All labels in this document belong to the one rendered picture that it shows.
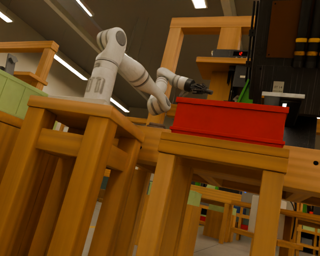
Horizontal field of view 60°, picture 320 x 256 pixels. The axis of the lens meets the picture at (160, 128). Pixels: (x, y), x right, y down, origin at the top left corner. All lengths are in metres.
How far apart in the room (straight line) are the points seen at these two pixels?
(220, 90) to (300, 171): 0.93
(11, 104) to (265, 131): 1.00
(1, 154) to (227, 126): 0.84
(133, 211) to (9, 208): 0.99
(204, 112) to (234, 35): 1.29
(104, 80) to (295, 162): 0.75
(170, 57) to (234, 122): 1.34
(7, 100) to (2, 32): 7.78
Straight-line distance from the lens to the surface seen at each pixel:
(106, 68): 1.08
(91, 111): 0.88
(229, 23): 2.12
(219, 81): 1.89
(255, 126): 0.79
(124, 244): 1.85
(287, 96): 1.23
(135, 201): 1.83
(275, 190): 0.73
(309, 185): 1.09
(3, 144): 1.21
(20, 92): 1.34
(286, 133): 1.53
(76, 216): 0.84
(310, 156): 1.11
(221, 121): 0.80
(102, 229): 1.07
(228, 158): 0.74
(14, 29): 9.29
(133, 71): 1.24
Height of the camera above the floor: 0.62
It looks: 14 degrees up
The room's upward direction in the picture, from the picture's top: 13 degrees clockwise
